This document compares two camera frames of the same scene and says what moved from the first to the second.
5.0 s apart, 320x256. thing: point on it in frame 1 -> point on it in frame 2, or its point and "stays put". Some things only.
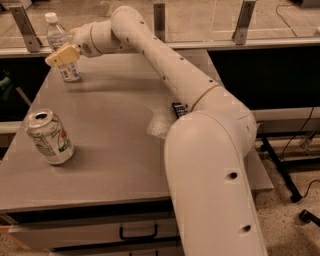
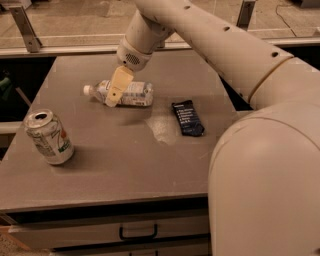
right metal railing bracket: x=242 y=25 stays put
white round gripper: x=82 y=41 -> x=132 y=56
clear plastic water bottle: x=57 y=38 -> x=136 y=94
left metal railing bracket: x=32 y=40 stays put
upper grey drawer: x=60 y=236 stays put
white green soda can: x=47 y=132 stays put
